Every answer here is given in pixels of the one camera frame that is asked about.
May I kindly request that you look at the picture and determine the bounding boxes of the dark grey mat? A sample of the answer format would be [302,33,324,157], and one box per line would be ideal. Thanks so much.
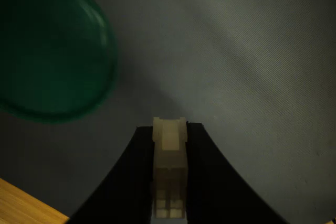
[0,0,336,224]

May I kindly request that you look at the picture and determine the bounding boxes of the round green lid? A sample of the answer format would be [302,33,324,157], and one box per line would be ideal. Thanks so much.
[0,0,119,125]

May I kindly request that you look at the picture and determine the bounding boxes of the small white plastic terminal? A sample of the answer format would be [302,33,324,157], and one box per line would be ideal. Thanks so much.
[152,116,188,219]

